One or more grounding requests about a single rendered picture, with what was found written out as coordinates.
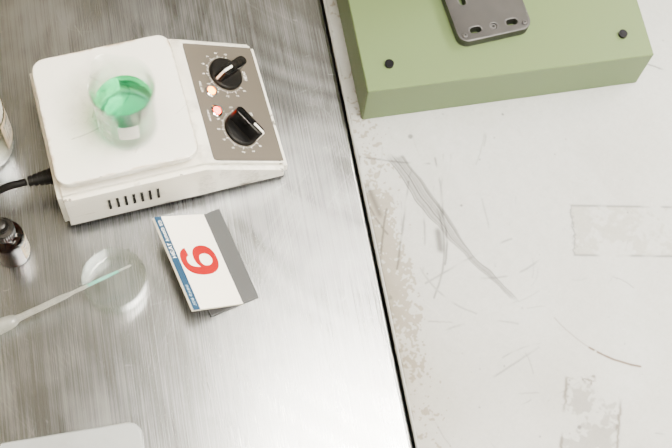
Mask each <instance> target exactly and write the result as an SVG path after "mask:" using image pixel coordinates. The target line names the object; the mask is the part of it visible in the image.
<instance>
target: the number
mask: <svg viewBox="0 0 672 448"><path fill-rule="evenodd" d="M162 220H163V222H164V225H165V227H166V229H167V232H168V234H169V236H170V239H171V241H172V243H173V246H174V248H175V250H176V253H177V255H178V257H179V260H180V262H181V264H182V267H183V269H184V271H185V274H186V276H187V278H188V281H189V283H190V285H191V287H192V290H193V292H194V294H195V297H196V299H197V301H198V304H199V306H205V305H212V304H220V303H227V302H235V301H237V299H236V297H235V295H234V293H233V290H232V288H231V286H230V284H229V281H228V279H227V277H226V275H225V272H224V270H223V268H222V265H221V263H220V261H219V259H218V256H217V254H216V252H215V250H214V247H213V245H212V243H211V241H210V238H209V236H208V234H207V231H206V229H205V227H204V225H203V222H202V220H201V218H200V217H188V218H172V219H162Z"/></svg>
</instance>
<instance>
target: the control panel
mask: <svg viewBox="0 0 672 448"><path fill-rule="evenodd" d="M182 44H183V50H184V53H185V57H186V60H187V64H188V68H189V71H190V75H191V79H192V82H193V86H194V90H195V93H196V97H197V101H198V104H199V108H200V111H201V115H202V119H203V122H204V126H205V130H206V133H207V137H208V141H209V144H210V148H211V152H212V155H213V158H214V160H218V161H284V160H283V156H282V153H281V150H280V146H279V143H278V139H277V136H276V133H275V129H274V126H273V123H272V119H271V116H270V112H269V109H268V106H267V102H266V99H265V96H264V92H263V89H262V85H261V82H260V79H259V75H258V72H257V69H256V65H255V62H254V58H253V55H252V52H251V49H250V48H243V47H229V46H216V45H203V44H189V43H182ZM238 56H243V57H245V59H246V61H247V62H246V64H245V65H244V66H243V67H242V68H241V69H240V71H241V74H242V83H241V85H240V86H239V87H238V88H237V89H234V90H226V89H223V88H221V87H220V86H218V85H217V84H216V83H215V82H214V81H213V79H212V78H211V75H210V72H209V67H210V64H211V63H212V62H213V61H214V60H215V59H217V58H226V59H229V60H231V61H232V60H234V59H235V58H237V57H238ZM210 86H212V87H214V88H215V90H216V93H215V94H210V93H209V92H208V87H210ZM215 106H218V107H220V109H221V114H219V115H218V114H216V113H215V112H214V111H213V108H214V107H215ZM237 107H243V108H244V109H245V110H246V111H247V112H248V113H249V114H250V115H251V116H252V117H253V118H254V119H255V120H256V121H257V123H258V124H259V125H260V126H261V127H262V128H263V129H264V134H263V135H262V136H261V137H260V138H259V139H258V140H257V141H255V142H254V143H253V144H252V145H249V146H243V145H239V144H237V143H236V142H234V141H233V140H232V139H231V138H230V137H229V136H228V134H227V132H226V129H225V121H226V119H227V117H228V116H229V115H230V114H231V113H232V112H233V111H234V110H235V109H236V108H237Z"/></svg>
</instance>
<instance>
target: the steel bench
mask: <svg viewBox="0 0 672 448"><path fill-rule="evenodd" d="M154 35H160V36H163V37H165V38H167V39H180V40H193V41H206V42H219V43H233V44H246V45H247V46H249V48H250V49H253V50H254V54H255V57H256V60H257V64H258V67H259V71H260V74H261V77H262V81H263V84H264V87H265V91H266V94H267V98H268V101H269V104H270V108H271V111H272V114H273V118H274V121H275V124H276V128H277V131H278V135H279V138H280V141H281V145H282V148H283V151H284V155H285V158H286V162H287V165H288V166H287V170H284V176H283V177H278V178H274V179H270V180H266V181H261V182H257V183H253V184H249V185H244V186H240V187H236V188H232V189H227V190H223V191H219V192H215V193H210V194H206V195H202V196H198V197H194V198H189V199H185V200H181V201H177V202H172V203H168V204H164V205H160V206H155V207H151V208H147V209H143V210H138V211H134V212H130V213H126V214H121V215H117V216H113V217H109V218H104V219H100V220H96V221H92V222H87V223H83V224H79V225H75V226H70V224H69V221H67V222H65V220H64V217H63V214H62V212H61V209H60V206H59V203H58V200H57V196H56V192H55V187H54V184H53V185H52V184H49V185H40V184H39V185H38V186H35V185H34V186H29V184H28V180H27V177H28V176H29V175H33V174H35V173H38V172H40V171H43V170H45V169H48V168H50V165H49V160H48V156H47V151H46V147H45V142H44V138H43V135H42V132H41V128H40V123H39V119H38V114H37V110H36V105H35V101H34V96H33V92H32V89H33V88H32V87H31V85H32V84H31V83H30V82H31V80H30V75H29V74H30V73H32V68H33V66H34V65H35V63H36V62H38V61H39V60H42V59H46V58H50V57H55V56H60V55H65V54H69V53H74V52H79V51H83V50H88V49H93V48H98V47H102V46H107V45H112V44H116V43H121V42H126V41H131V40H135V39H140V38H145V37H149V36H154ZM0 99H1V101H2V103H3V106H4V109H5V111H6V114H7V116H8V119H9V122H10V124H11V127H12V130H13V132H14V136H15V149H14V152H13V155H12V157H11V158H10V160H9V161H8V162H7V163H6V164H5V165H4V166H3V167H2V168H0V186H1V185H3V184H6V183H9V182H12V181H16V180H20V179H24V178H26V181H27V186H23V187H19V188H15V189H11V190H9V191H6V192H4V193H2V194H0V217H6V218H8V219H10V220H12V221H15V222H16V223H18V224H19V225H20V226H21V228H22V229H23V231H24V233H25V235H26V238H27V240H28V242H29V245H30V249H31V251H30V256H29V258H28V260H27V261H26V262H25V263H24V264H23V265H21V266H19V267H15V268H9V267H5V266H3V265H2V264H0V318H2V317H4V316H7V315H17V314H19V313H22V312H24V311H26V310H28V309H31V308H33V307H35V306H37V305H39V304H42V303H44V302H46V301H48V300H50V299H53V298H55V297H57V296H59V295H61V294H64V293H67V292H70V291H72V290H75V289H77V288H79V287H81V286H82V283H81V275H82V271H83V268H84V266H85V264H86V262H87V261H88V259H89V258H90V257H91V256H92V255H94V254H95V253H97V252H98V251H100V250H102V249H105V248H110V247H121V248H125V249H128V250H130V251H132V252H134V253H135V254H136V255H137V256H138V257H139V258H140V259H141V260H142V262H143V264H144V266H145V269H146V273H147V278H148V288H147V292H146V295H145V297H144V299H143V300H142V302H141V303H140V304H139V305H138V306H137V307H136V308H134V309H133V310H131V311H129V312H127V313H124V314H118V315H111V314H106V313H103V312H100V311H98V310H97V309H95V308H94V307H93V306H92V305H91V304H90V303H89V301H88V300H87V298H86V296H85V293H84V290H82V291H80V292H78V293H76V294H73V295H72V296H70V297H68V298H67V299H65V300H63V301H61V302H59V303H57V304H55V305H53V306H51V307H49V308H47V309H45V310H43V311H41V312H39V313H37V314H34V315H32V316H30V317H28V318H26V319H24V320H22V321H20V322H19V323H18V325H17V326H16V327H15V328H13V329H12V330H10V331H8V332H6V333H4V334H2V335H0V443H5V442H11V441H17V440H23V439H29V438H35V437H41V436H47V435H53V434H59V433H65V432H71V431H77V430H83V429H89V428H96V427H102V426H108V425H114V424H120V423H126V422H130V423H134V424H136V425H137V426H138V427H139V428H140V429H141V430H142V434H143V440H144V448H413V447H412V442H411V437H410V432H409V427H408V422H407V418H406V413H405V408H404V403H403V398H402V393H401V389H400V384H399V379H398V374H397V369H396V364H395V360H394V355H393V350H392V345H391V340H390V335H389V331H388V326H387V321H386V316H385V311H384V306H383V301H382V297H381V292H380V287H379V282H378V277H377V272H376V268H375V263H374V258H373V253H372V248H371V243H370V239H369V234H368V229H367V224H366V219H365V214H364V210H363V205H362V200H361V195H360V190H359V185H358V181H357V176H356V171H355V166H354V161H353V156H352V152H351V147H350V142H349V137H348V132H347V127H346V123H345V118H344V113H343V108H342V103H341V98H340V93H339V89H338V84H337V79H336V74H335V69H334V64H333V60H332V55H331V50H330V45H329V40H328V35H327V31H326V26H325V21H324V16H323V11H322V6H321V2H320V0H0ZM216 209H220V211H221V214H222V216H223V218H224V220H225V223H226V225H227V227H228V229H229V232H230V234H231V236H232V238H233V240H234V243H235V245H236V247H237V249H238V252H239V254H240V256H241V258H242V261H243V263H244V265H245V267H246V269H247V272H248V274H249V276H250V278H251V281H252V283H253V285H254V287H255V290H256V292H257V294H258V296H259V298H258V299H255V300H253V301H250V302H248V303H246V304H243V305H241V306H238V307H236V308H233V309H231V310H228V311H226V312H223V313H221V314H219V315H216V316H214V317H210V315H209V312H208V310H201V311H193V312H192V311H191V309H190V307H189V304H188V302H187V300H186V297H185V295H184V293H183V290H182V288H181V286H180V283H179V281H178V279H177V276H176V274H175V272H174V269H173V267H172V265H171V262H170V260H169V258H168V255H167V253H166V250H165V248H164V246H163V243H162V241H161V239H160V236H159V234H158V232H157V229H156V227H155V225H154V222H153V220H152V218H154V217H161V216H179V215H196V214H206V213H209V212H211V211H214V210H216Z"/></svg>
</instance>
